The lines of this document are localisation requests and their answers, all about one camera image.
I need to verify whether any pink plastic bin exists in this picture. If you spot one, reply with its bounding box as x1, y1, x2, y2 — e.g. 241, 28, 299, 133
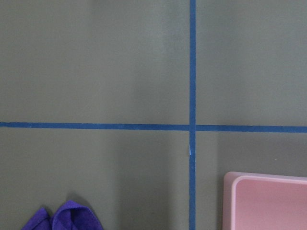
222, 172, 307, 230

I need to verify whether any purple cloth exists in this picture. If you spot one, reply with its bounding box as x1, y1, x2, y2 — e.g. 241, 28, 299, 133
22, 200, 103, 230

